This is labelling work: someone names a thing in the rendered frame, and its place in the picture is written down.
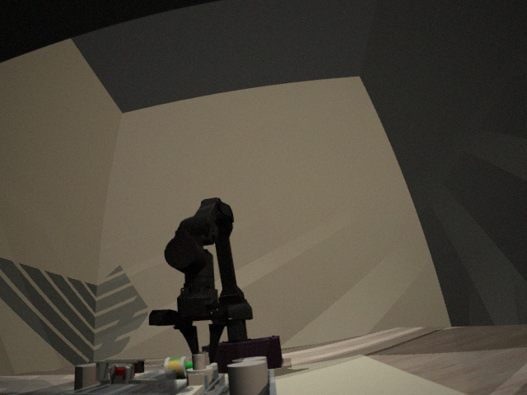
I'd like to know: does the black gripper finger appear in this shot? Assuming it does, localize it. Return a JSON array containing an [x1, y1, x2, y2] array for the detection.
[[173, 326, 199, 355], [209, 323, 230, 364]]

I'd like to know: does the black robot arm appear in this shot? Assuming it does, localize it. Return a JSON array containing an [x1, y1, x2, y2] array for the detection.
[[164, 197, 251, 343]]

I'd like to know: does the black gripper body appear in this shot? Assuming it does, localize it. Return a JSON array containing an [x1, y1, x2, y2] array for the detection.
[[149, 276, 254, 327]]

